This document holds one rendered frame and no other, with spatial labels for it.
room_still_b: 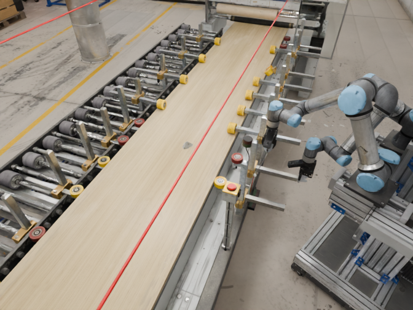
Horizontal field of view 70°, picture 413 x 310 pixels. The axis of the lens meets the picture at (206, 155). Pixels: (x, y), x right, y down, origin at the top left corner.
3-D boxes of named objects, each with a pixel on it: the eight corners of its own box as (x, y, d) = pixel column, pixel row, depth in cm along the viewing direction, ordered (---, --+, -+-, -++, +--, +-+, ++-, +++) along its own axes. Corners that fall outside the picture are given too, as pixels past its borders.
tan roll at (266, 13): (319, 23, 370) (321, 13, 362) (318, 26, 362) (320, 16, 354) (211, 10, 408) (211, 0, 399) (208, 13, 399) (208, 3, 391)
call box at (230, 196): (239, 194, 147) (241, 184, 141) (235, 205, 142) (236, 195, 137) (226, 190, 148) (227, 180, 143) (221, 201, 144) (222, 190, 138)
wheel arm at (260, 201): (284, 208, 184) (285, 204, 181) (283, 213, 181) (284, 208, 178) (217, 189, 195) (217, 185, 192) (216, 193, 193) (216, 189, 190)
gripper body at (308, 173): (311, 179, 186) (316, 165, 178) (297, 176, 189) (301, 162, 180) (312, 171, 192) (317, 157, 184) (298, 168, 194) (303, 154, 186)
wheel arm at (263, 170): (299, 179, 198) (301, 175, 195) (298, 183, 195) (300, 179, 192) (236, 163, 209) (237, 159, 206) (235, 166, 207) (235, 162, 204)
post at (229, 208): (231, 243, 176) (236, 195, 146) (228, 251, 173) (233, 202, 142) (224, 242, 177) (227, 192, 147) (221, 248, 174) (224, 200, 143)
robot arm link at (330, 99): (380, 66, 138) (297, 98, 179) (370, 74, 132) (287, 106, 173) (389, 88, 140) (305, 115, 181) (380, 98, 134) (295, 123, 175)
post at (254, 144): (251, 190, 215) (259, 139, 183) (249, 194, 213) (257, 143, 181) (246, 189, 216) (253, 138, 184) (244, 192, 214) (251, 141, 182)
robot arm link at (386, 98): (413, 97, 151) (347, 169, 171) (396, 87, 159) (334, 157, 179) (405, 90, 144) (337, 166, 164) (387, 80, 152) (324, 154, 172)
